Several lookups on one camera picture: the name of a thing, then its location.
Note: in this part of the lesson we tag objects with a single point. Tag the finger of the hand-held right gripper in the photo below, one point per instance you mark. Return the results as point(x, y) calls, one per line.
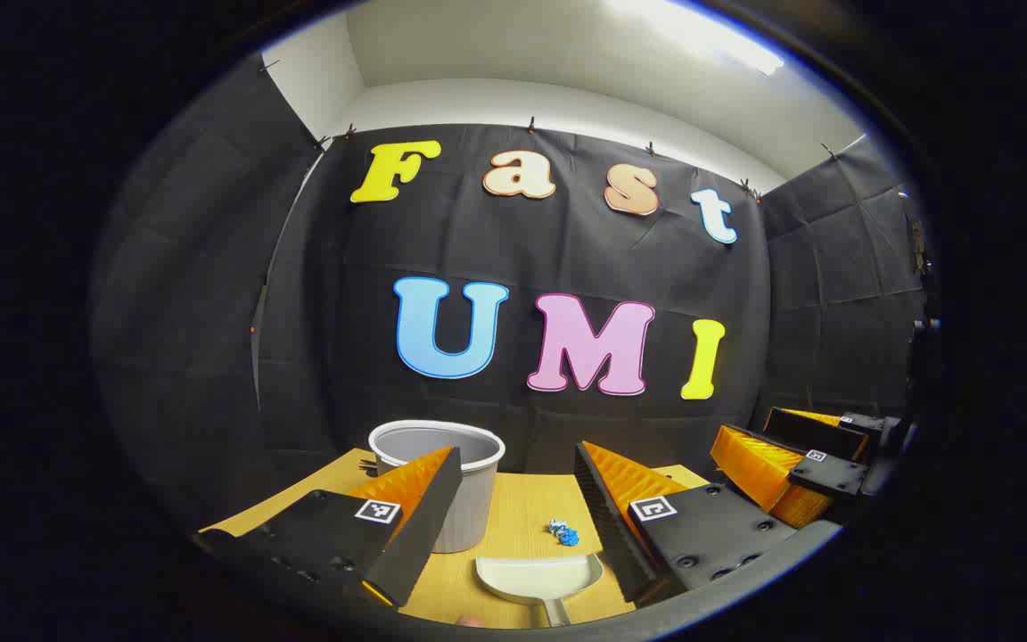
point(830, 474)
point(812, 432)

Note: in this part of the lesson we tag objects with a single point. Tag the black backdrop cloth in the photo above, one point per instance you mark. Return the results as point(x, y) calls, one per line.
point(513, 250)

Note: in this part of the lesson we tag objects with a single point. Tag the deep blue paper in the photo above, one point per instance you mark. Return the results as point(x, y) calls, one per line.
point(570, 537)

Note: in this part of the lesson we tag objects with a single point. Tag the white ribbed garbage bin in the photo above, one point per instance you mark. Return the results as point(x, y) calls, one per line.
point(478, 499)

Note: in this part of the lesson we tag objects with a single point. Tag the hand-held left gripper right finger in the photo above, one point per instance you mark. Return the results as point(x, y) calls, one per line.
point(607, 522)

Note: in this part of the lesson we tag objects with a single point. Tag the pale blue paper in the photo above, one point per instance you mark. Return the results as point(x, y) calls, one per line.
point(556, 526)

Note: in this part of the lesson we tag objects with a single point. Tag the white plastic dustpan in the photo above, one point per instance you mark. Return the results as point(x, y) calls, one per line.
point(536, 575)

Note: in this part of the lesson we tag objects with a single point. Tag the row of black cloth clips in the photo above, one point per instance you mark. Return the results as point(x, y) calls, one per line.
point(531, 124)

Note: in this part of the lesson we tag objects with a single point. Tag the ceiling light panel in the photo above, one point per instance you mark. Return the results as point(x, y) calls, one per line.
point(710, 36)

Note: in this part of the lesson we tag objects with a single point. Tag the wooden desktop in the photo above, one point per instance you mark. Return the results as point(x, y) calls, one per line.
point(522, 508)

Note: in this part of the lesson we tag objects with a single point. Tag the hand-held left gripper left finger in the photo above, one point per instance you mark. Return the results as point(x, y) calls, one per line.
point(424, 526)

